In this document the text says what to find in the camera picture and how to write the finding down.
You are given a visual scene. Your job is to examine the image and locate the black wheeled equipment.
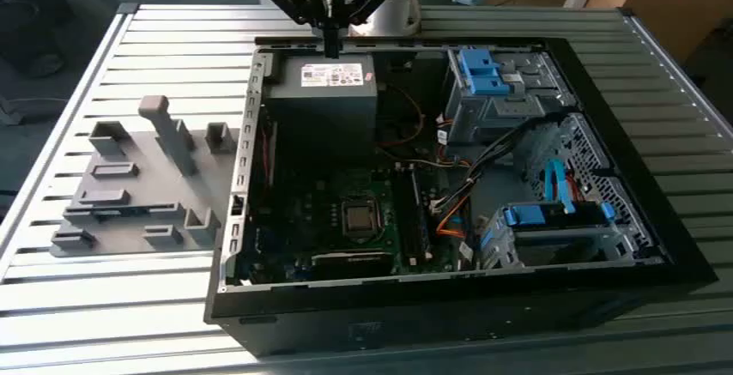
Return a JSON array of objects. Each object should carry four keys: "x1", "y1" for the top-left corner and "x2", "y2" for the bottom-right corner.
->
[{"x1": 0, "y1": 0, "x2": 76, "y2": 79}]

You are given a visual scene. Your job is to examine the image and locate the grey parts rack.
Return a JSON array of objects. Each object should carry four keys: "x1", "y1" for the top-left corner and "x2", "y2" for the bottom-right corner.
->
[{"x1": 50, "y1": 94, "x2": 242, "y2": 258}]

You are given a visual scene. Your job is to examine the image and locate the thick black cable bundle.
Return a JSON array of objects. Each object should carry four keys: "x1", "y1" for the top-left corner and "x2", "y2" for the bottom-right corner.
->
[{"x1": 432, "y1": 115, "x2": 564, "y2": 215}]

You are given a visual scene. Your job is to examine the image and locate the metal CPU socket cover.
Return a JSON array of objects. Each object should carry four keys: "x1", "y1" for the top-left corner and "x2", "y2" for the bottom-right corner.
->
[{"x1": 338, "y1": 197, "x2": 385, "y2": 243}]

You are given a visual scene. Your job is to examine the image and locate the blue drive carrier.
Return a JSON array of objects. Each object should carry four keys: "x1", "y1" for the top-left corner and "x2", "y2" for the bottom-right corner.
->
[{"x1": 457, "y1": 50, "x2": 513, "y2": 97}]

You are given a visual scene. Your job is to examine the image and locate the thin yellow orange wire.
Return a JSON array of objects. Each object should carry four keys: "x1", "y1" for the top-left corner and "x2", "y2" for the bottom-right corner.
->
[{"x1": 375, "y1": 82, "x2": 426, "y2": 148}]

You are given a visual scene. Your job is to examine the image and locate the black graphics card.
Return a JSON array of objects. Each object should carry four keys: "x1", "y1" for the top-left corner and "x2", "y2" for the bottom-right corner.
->
[{"x1": 310, "y1": 249, "x2": 398, "y2": 281}]

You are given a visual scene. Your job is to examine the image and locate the grey metal drive cage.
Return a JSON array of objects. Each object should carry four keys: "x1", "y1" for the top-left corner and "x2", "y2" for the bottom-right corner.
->
[{"x1": 444, "y1": 47, "x2": 577, "y2": 155}]

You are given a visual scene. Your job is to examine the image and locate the grey metal disk bay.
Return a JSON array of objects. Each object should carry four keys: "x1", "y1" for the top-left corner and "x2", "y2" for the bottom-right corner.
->
[{"x1": 480, "y1": 201, "x2": 669, "y2": 269}]

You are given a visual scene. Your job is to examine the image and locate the black open PC case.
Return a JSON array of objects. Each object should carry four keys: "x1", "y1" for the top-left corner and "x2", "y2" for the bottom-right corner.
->
[{"x1": 205, "y1": 35, "x2": 720, "y2": 358}]

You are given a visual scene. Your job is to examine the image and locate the orange power wires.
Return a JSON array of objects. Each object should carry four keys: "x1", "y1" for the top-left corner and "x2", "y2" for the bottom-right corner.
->
[{"x1": 437, "y1": 203, "x2": 480, "y2": 239}]

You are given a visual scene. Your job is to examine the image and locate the blue RAM stick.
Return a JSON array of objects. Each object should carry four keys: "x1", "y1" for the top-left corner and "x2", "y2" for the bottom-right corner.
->
[{"x1": 84, "y1": 205, "x2": 157, "y2": 219}]

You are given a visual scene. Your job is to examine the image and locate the brown wooden cabinet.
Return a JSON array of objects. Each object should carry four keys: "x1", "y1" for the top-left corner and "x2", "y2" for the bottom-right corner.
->
[{"x1": 594, "y1": 0, "x2": 733, "y2": 67}]

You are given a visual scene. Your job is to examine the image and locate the white power supply label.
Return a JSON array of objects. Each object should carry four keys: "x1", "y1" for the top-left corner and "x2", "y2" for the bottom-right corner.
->
[{"x1": 301, "y1": 62, "x2": 367, "y2": 88}]

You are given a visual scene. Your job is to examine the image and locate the green motherboard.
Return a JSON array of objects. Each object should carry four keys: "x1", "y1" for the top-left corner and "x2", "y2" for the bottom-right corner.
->
[{"x1": 251, "y1": 164, "x2": 464, "y2": 285}]

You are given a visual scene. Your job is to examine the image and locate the silver CPU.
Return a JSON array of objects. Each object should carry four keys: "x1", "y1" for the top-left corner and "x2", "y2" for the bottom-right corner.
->
[{"x1": 343, "y1": 205, "x2": 379, "y2": 233}]

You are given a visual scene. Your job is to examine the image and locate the grey power supply unit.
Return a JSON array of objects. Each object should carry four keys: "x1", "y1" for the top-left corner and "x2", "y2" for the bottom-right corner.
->
[{"x1": 262, "y1": 51, "x2": 379, "y2": 153}]

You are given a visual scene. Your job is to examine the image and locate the hard disk in blue carrier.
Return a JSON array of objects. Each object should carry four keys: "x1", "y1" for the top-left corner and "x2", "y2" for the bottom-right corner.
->
[{"x1": 504, "y1": 203, "x2": 617, "y2": 228}]

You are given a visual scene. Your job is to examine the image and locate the blue data wire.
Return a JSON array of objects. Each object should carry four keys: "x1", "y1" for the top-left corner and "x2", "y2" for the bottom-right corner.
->
[{"x1": 542, "y1": 158, "x2": 577, "y2": 215}]

